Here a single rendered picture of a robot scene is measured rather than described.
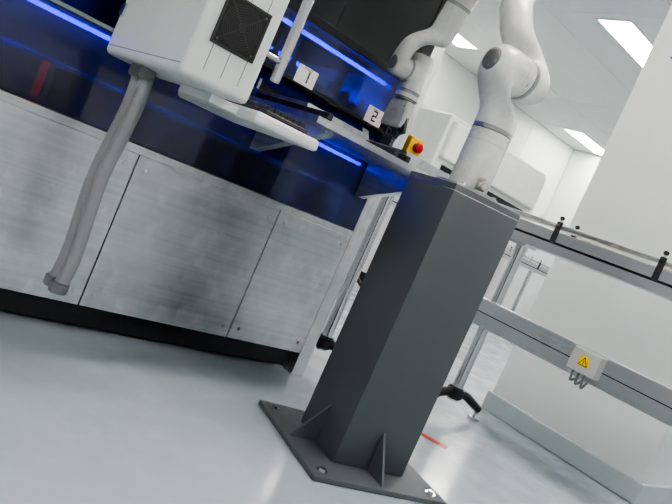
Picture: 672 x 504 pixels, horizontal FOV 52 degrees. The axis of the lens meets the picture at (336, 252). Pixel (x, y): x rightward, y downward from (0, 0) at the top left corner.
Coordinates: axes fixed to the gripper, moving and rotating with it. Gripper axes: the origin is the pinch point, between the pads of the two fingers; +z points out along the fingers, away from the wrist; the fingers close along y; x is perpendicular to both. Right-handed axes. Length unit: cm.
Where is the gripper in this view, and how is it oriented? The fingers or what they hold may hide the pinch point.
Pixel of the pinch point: (386, 142)
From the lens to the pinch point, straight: 243.4
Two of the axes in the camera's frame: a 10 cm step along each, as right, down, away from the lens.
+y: 5.9, 3.1, -7.5
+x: 7.0, 2.6, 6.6
